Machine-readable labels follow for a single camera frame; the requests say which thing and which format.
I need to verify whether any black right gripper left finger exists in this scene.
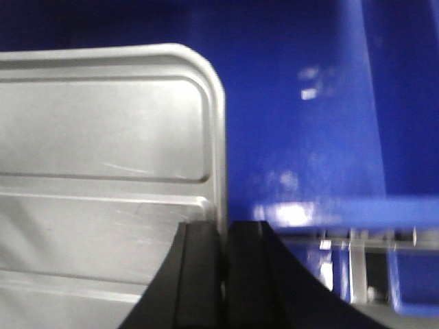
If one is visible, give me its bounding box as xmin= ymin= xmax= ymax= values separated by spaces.
xmin=119 ymin=221 xmax=223 ymax=328

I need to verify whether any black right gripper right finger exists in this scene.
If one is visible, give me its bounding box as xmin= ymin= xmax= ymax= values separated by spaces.
xmin=226 ymin=221 xmax=383 ymax=328

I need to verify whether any silver metal tray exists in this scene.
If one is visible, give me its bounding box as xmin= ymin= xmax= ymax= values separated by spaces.
xmin=1 ymin=43 xmax=226 ymax=328

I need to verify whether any large blue plastic box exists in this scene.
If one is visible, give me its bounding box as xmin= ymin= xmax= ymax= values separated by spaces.
xmin=1 ymin=1 xmax=438 ymax=326

